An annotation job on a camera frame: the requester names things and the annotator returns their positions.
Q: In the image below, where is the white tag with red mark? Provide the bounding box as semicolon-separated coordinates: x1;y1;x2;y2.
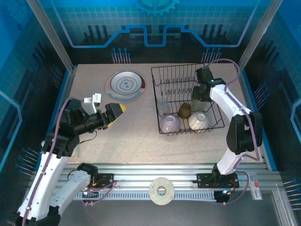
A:
249;172;263;201

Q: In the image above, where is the black wire dish rack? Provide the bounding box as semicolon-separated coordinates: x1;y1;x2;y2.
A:
150;63;225;137

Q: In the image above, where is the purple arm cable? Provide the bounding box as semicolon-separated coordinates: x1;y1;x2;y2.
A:
203;58;261;206
22;97;119;226

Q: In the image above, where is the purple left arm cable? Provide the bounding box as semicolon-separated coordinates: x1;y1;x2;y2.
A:
22;97;119;226

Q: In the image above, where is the plate with colourful squiggle rim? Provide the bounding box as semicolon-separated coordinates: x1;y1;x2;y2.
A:
105;70;146;103

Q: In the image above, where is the lavender ceramic bowl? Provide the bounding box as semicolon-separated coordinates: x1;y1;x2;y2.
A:
160;113;181;133

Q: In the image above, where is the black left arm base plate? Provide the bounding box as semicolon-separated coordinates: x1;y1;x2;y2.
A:
77;173;115;189

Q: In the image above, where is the amber glass cup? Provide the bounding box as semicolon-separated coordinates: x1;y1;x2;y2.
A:
178;102;191;120

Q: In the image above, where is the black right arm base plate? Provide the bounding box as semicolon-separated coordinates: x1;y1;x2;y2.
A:
196;173;240;189

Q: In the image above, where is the white ribbed ceramic bowl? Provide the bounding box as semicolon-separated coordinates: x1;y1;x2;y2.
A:
188;111;210;130

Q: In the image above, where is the grey slotted cable duct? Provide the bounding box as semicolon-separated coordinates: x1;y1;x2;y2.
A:
77;191;216;201

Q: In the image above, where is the clear drinking glass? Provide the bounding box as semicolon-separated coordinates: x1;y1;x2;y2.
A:
157;100;170;115

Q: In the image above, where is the white plate with grey rings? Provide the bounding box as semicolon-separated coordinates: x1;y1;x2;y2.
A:
110;72;143;96

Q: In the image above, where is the white tape roll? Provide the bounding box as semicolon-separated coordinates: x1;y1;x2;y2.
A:
148;176;175;206

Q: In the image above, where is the aluminium frame post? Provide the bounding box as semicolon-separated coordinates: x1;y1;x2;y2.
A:
237;0;284;73
25;0;77;73

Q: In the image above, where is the aluminium rail beam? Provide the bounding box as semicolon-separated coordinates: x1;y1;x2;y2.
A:
30;162;282;193

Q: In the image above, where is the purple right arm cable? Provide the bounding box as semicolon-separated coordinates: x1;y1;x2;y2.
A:
203;58;261;206

